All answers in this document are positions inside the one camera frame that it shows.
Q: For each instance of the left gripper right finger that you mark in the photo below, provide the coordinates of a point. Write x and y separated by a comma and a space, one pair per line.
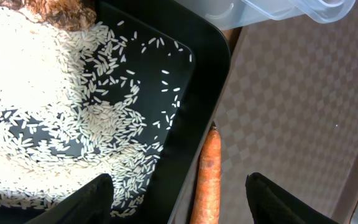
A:
271, 204

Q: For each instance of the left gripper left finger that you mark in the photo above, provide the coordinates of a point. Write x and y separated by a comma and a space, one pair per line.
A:
89, 204

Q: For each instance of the orange carrot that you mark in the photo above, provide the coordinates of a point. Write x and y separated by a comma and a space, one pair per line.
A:
206, 205

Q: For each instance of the brown walnut cookie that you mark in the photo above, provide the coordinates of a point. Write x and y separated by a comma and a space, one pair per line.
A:
68, 15

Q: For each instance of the brown serving tray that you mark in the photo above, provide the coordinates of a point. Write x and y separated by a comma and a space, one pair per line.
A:
290, 112

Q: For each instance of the white rice pile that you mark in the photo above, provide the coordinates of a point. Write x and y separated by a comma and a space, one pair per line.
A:
74, 105

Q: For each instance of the clear plastic bin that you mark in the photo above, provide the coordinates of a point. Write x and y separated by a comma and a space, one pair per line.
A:
230, 14

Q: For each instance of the black plastic bin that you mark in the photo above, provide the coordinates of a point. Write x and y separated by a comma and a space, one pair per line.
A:
193, 118

